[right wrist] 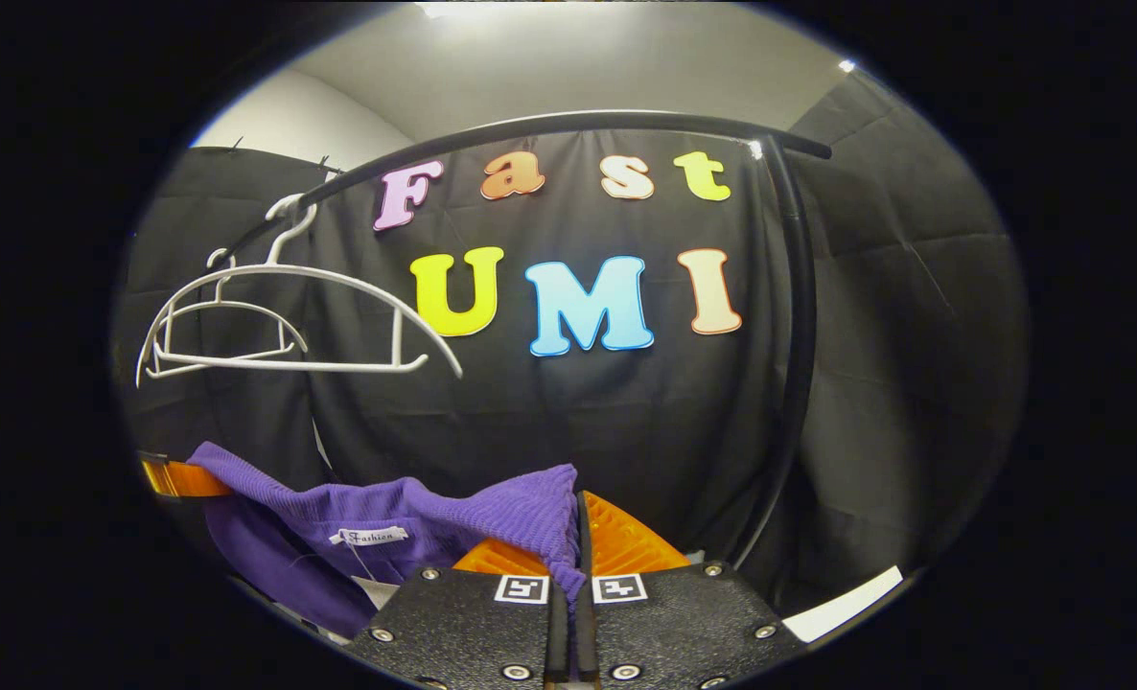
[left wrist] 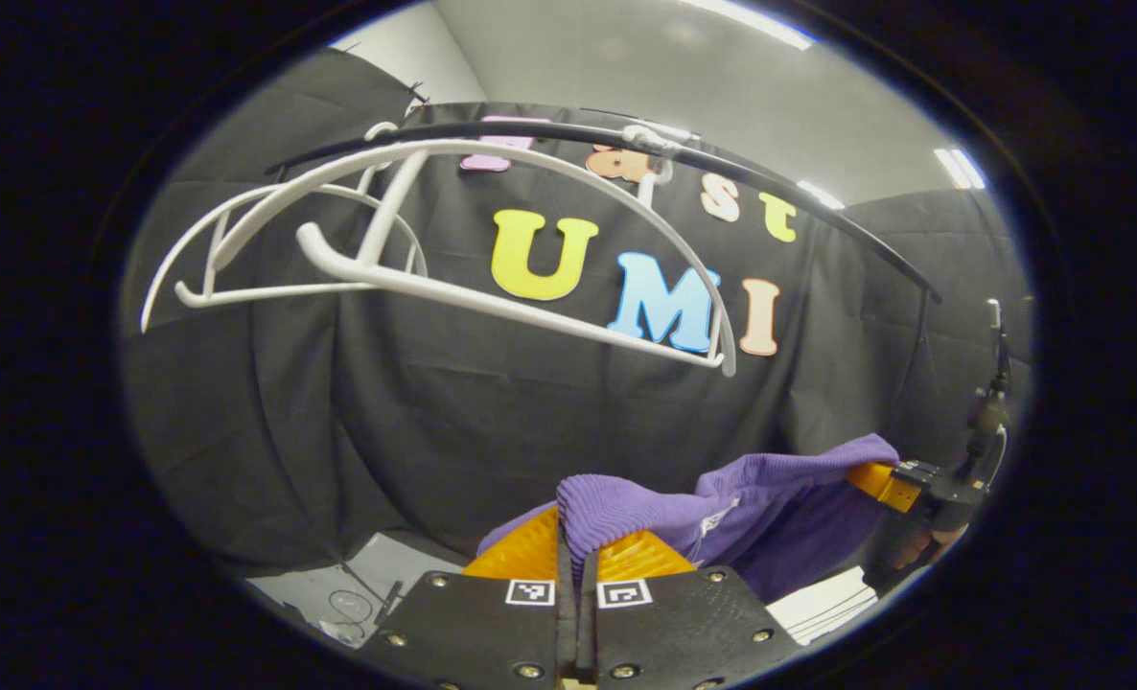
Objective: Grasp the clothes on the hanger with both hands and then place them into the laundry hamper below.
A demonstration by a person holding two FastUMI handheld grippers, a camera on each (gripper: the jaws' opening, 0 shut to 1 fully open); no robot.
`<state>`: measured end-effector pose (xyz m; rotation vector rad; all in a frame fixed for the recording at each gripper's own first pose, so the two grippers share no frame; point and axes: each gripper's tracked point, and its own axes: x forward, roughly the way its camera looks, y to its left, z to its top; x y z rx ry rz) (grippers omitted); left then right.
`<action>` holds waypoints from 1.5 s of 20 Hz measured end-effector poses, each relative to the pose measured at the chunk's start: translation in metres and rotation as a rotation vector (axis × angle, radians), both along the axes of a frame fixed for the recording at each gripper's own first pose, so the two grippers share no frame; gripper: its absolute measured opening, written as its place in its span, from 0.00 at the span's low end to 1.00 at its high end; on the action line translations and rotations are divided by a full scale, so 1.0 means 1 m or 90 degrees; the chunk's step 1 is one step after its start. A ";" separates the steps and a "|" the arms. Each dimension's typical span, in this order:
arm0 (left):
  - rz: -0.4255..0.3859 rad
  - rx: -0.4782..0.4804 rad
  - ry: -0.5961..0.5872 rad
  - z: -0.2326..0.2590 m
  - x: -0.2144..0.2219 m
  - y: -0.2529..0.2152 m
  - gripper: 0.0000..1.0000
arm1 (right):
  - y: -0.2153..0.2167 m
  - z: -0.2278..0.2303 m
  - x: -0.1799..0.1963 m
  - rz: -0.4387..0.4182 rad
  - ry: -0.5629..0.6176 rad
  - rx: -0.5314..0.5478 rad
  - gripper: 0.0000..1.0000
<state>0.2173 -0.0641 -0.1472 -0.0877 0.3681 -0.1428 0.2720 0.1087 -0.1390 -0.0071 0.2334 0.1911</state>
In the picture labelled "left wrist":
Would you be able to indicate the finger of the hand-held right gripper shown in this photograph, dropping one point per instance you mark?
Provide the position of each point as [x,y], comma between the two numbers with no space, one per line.
[880,484]

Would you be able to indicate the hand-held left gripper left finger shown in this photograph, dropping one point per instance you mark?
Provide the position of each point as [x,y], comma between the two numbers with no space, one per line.
[473,632]

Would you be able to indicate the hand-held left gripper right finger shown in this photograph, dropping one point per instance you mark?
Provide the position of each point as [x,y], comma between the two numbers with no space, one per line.
[684,632]

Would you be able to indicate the purple knit jacket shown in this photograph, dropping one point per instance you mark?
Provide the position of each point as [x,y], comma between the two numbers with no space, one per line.
[779,517]

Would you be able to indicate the black clothes rack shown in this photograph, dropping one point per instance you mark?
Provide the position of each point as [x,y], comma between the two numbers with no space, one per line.
[818,216]

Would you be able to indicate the white hanger with wrapped hook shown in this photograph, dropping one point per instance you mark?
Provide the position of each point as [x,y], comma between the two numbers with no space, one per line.
[453,292]

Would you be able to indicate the white plastic hanger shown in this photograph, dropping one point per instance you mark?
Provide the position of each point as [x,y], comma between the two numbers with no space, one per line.
[243,292]

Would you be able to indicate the black backdrop cloth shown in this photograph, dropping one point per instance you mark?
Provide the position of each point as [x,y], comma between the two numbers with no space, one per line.
[434,412]

